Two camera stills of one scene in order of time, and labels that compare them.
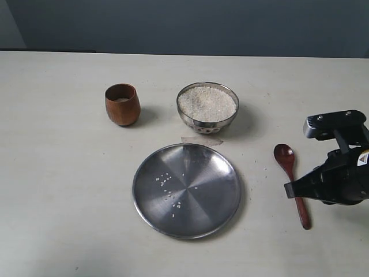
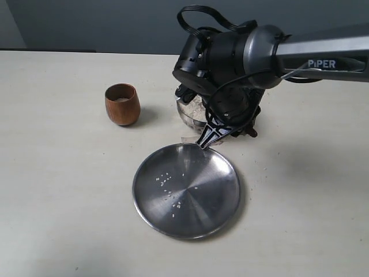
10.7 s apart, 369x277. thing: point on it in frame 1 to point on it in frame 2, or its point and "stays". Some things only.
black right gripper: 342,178 to 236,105
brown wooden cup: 123,104 stays
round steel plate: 187,191 stays
